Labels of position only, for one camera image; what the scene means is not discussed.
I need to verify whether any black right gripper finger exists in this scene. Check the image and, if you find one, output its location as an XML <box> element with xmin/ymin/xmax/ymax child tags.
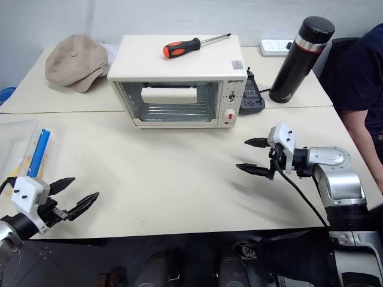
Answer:
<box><xmin>235</xmin><ymin>162</ymin><xmax>272</xmax><ymax>179</ymax></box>
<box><xmin>244</xmin><ymin>137</ymin><xmax>270</xmax><ymax>148</ymax></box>

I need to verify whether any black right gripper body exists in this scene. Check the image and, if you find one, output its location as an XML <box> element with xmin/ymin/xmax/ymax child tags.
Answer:
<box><xmin>267</xmin><ymin>143</ymin><xmax>288</xmax><ymax>181</ymax></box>

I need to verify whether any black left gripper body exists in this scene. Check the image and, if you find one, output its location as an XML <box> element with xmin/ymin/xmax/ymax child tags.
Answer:
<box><xmin>37</xmin><ymin>196</ymin><xmax>73</xmax><ymax>228</ymax></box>

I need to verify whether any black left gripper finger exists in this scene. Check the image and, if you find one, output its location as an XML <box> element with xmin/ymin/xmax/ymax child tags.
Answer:
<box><xmin>48</xmin><ymin>176</ymin><xmax>77</xmax><ymax>197</ymax></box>
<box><xmin>69</xmin><ymin>191</ymin><xmax>101</xmax><ymax>222</ymax></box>

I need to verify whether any cream toaster oven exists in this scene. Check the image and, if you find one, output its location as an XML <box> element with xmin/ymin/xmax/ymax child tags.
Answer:
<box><xmin>107</xmin><ymin>34</ymin><xmax>248</xmax><ymax>130</ymax></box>

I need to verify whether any clear bag with blue strip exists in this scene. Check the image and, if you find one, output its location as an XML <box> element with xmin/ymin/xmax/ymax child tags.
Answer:
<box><xmin>10</xmin><ymin>129</ymin><xmax>53</xmax><ymax>178</ymax></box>

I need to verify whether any black desk device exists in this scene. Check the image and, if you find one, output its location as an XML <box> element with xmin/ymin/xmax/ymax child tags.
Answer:
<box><xmin>238</xmin><ymin>66</ymin><xmax>268</xmax><ymax>115</ymax></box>

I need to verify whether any clear plastic container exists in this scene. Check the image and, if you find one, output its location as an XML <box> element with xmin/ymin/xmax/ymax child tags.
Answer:
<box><xmin>0</xmin><ymin>119</ymin><xmax>56</xmax><ymax>184</ymax></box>

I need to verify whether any black thermos bottle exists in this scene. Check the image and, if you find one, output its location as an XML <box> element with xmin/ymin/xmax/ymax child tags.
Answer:
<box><xmin>268</xmin><ymin>16</ymin><xmax>336</xmax><ymax>104</ymax></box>

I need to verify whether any white power strip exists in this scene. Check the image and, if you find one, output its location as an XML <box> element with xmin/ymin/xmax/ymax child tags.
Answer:
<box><xmin>257</xmin><ymin>38</ymin><xmax>296</xmax><ymax>58</ymax></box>

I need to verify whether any dark rounded shape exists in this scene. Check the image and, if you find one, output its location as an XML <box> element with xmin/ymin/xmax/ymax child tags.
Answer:
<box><xmin>136</xmin><ymin>249</ymin><xmax>182</xmax><ymax>287</ymax></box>
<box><xmin>218</xmin><ymin>253</ymin><xmax>253</xmax><ymax>287</ymax></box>

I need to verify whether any blue bin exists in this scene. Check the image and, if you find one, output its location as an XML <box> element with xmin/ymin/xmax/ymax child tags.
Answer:
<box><xmin>0</xmin><ymin>86</ymin><xmax>17</xmax><ymax>106</ymax></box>

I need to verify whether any person in dark blue shirt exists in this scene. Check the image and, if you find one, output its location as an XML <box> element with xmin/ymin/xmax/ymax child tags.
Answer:
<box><xmin>318</xmin><ymin>25</ymin><xmax>383</xmax><ymax>193</ymax></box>

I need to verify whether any beige flat cap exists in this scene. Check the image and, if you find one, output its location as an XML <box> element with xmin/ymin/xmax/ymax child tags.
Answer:
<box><xmin>44</xmin><ymin>33</ymin><xmax>110</xmax><ymax>94</ymax></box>

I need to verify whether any orange black screwdriver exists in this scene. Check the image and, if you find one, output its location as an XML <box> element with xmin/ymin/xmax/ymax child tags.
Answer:
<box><xmin>162</xmin><ymin>33</ymin><xmax>232</xmax><ymax>60</ymax></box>

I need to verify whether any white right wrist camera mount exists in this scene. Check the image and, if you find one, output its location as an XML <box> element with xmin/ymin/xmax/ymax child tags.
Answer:
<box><xmin>266</xmin><ymin>123</ymin><xmax>297</xmax><ymax>175</ymax></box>

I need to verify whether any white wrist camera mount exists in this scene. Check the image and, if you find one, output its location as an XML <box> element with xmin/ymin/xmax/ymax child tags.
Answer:
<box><xmin>11</xmin><ymin>176</ymin><xmax>51</xmax><ymax>236</ymax></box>
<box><xmin>266</xmin><ymin>123</ymin><xmax>297</xmax><ymax>175</ymax></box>

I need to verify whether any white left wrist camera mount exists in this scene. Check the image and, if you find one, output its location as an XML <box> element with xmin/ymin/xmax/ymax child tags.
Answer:
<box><xmin>11</xmin><ymin>176</ymin><xmax>51</xmax><ymax>236</ymax></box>

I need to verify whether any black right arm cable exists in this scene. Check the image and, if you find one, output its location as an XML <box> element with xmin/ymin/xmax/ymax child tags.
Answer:
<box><xmin>274</xmin><ymin>154</ymin><xmax>330</xmax><ymax>228</ymax></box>

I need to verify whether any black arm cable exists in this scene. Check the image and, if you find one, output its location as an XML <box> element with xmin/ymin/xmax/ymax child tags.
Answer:
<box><xmin>274</xmin><ymin>154</ymin><xmax>330</xmax><ymax>228</ymax></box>
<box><xmin>0</xmin><ymin>176</ymin><xmax>17</xmax><ymax>193</ymax></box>

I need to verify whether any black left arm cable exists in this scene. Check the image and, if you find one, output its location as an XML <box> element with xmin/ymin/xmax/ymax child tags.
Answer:
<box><xmin>0</xmin><ymin>176</ymin><xmax>17</xmax><ymax>193</ymax></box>

